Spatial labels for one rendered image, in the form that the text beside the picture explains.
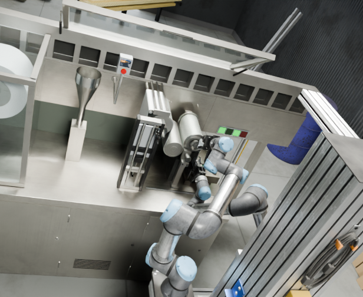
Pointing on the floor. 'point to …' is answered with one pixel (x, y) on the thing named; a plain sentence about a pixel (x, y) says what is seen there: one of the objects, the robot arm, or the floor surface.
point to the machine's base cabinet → (75, 241)
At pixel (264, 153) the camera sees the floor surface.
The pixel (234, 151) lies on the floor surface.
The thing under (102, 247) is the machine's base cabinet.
